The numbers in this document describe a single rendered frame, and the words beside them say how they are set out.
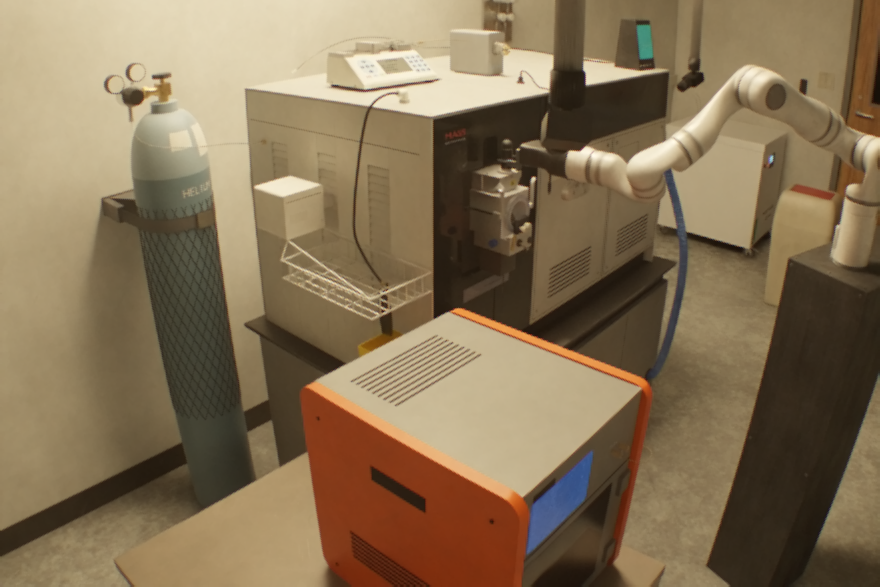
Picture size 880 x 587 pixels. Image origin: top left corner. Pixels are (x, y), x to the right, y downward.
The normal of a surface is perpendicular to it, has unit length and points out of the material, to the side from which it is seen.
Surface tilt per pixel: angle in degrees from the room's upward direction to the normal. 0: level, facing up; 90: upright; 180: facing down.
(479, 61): 90
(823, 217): 84
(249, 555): 0
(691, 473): 0
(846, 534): 0
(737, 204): 90
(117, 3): 90
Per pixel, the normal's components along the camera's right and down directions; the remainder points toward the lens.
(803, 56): -0.66, 0.29
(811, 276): -0.87, 0.19
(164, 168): 0.21, 0.31
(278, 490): 0.00, -0.92
